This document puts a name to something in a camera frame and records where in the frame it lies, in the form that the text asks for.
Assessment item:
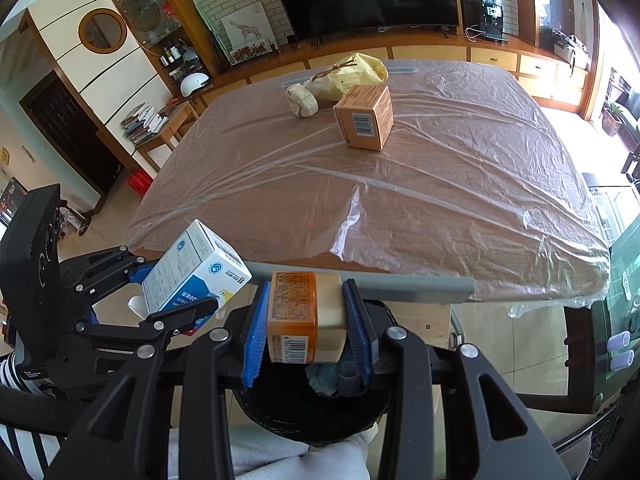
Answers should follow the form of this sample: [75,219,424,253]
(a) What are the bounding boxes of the white appliance with cables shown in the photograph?
[550,27,591,68]

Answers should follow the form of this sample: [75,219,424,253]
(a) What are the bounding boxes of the white and blue box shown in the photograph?
[141,219,252,336]

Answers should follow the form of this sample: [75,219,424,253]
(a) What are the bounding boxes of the teal crumpled cloth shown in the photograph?
[305,360,346,397]

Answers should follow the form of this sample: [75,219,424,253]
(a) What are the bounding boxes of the potted green plant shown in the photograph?
[600,102,626,136]

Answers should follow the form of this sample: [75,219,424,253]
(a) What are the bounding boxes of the giraffe picture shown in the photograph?
[221,2,278,51]

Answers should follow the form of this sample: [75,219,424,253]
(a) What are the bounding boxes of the grey chair backrest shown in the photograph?
[245,260,475,306]

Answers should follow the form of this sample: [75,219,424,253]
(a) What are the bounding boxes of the green glass table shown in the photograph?
[590,220,640,411]

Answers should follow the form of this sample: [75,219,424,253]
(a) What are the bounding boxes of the person's legs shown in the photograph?
[167,425,371,480]

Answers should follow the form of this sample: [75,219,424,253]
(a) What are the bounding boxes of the large orange cardboard box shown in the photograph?
[332,85,394,152]

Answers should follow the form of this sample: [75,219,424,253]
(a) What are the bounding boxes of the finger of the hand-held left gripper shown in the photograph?
[60,246,161,311]
[75,296,221,356]

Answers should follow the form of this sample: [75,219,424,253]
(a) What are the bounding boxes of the round framed wall picture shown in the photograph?
[79,8,128,54]

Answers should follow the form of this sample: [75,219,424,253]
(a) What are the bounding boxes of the red floral picture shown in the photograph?
[229,42,276,63]

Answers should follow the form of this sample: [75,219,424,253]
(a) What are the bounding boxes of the black coffee machine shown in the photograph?
[460,0,508,43]

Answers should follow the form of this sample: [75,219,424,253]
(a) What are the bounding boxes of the person's left forearm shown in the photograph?
[0,350,56,401]

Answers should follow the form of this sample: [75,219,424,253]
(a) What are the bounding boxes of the long wooden cabinet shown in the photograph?
[150,30,591,116]

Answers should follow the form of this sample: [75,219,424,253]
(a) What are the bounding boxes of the dark wooden chair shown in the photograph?
[520,305,608,416]

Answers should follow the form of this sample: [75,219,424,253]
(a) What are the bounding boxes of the cream cloth bundle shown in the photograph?
[286,82,320,118]

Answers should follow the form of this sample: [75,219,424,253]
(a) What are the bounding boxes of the grey hair roller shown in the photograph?
[337,360,362,397]

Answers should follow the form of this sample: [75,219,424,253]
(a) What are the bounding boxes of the small wooden side table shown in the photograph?
[135,100,201,171]

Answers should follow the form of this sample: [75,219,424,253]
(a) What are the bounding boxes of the stack of books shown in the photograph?
[120,102,168,148]

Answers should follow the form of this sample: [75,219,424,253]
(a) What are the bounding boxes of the yellow drawstring cloth bag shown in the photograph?
[302,52,390,103]

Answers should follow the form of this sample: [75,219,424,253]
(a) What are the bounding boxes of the white helmet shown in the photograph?
[179,71,212,96]

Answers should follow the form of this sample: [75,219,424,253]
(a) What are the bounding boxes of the black trash bin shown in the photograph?
[232,300,396,446]

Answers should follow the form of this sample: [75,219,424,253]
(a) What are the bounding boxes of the small orange and cream box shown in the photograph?
[267,271,348,365]

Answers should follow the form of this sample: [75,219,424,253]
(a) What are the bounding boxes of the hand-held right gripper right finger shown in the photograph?
[341,279,571,480]

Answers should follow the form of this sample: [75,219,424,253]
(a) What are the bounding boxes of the round fan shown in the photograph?
[120,0,163,36]

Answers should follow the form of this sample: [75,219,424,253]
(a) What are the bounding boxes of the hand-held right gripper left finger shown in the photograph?
[42,280,273,480]

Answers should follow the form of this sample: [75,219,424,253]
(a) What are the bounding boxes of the dark wooden door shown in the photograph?
[20,72,126,196]

